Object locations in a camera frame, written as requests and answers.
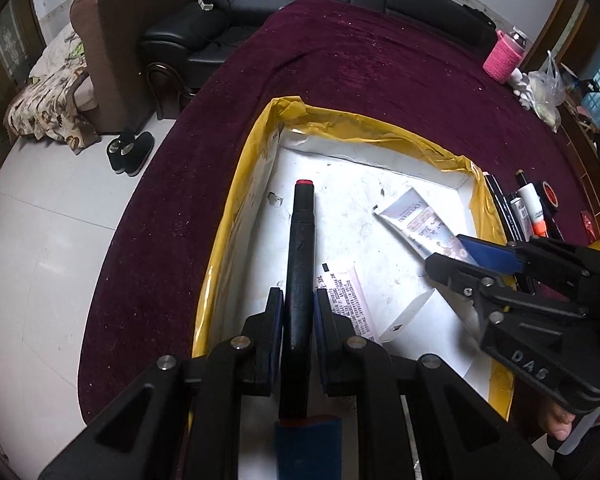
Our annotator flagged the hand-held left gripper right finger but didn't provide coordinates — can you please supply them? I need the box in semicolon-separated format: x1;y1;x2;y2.
315;288;556;480

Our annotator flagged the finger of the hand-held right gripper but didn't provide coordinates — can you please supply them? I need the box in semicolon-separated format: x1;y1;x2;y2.
425;252;588;318
457;234;600;291

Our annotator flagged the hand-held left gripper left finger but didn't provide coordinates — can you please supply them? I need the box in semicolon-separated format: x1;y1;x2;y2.
37;287;286;480

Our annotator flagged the white cream tube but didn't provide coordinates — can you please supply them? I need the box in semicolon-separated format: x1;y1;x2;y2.
372;187;481;263

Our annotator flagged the white glue stick orange cap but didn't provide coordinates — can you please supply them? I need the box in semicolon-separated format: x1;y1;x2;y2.
517;182;549;242

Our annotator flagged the black marker with red tip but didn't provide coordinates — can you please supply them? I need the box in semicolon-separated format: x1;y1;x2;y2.
278;178;318;423

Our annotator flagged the white box with yellow tape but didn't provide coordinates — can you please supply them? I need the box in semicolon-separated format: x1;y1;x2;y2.
192;95;516;480

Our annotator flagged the person's right hand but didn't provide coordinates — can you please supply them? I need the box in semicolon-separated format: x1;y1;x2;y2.
537;395;574;442

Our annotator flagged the small white tube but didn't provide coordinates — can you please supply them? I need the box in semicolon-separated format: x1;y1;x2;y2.
510;197;531;232

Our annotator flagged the small white paper carton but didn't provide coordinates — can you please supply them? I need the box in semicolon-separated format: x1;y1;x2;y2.
379;289;438;345

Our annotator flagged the red tape roll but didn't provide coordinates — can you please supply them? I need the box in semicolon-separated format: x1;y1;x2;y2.
539;179;562;222

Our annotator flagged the red packet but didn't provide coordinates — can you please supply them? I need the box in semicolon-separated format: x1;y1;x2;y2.
580;208;600;247

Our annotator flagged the clear plastic bag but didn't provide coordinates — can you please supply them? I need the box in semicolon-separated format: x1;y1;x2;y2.
527;50;567;133

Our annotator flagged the bottle in pink knit sleeve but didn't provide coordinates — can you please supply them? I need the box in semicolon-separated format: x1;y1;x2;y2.
482;26;529;86

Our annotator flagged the maroon tablecloth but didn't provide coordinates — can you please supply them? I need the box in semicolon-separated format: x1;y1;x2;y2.
77;0;600;426

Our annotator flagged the black slipper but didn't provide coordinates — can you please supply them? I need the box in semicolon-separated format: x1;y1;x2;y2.
105;132;133;172
122;130;156;177

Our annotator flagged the dark wooden chair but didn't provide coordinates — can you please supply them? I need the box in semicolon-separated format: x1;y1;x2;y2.
147;62;198;121

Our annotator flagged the printed blanket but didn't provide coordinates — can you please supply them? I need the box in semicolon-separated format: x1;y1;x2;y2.
5;25;101;153

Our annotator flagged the brown armchair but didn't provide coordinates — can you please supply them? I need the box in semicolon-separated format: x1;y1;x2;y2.
70;0;211;133

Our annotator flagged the wooden cabinet with glass doors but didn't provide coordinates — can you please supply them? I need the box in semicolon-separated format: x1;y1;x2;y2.
0;0;46;147

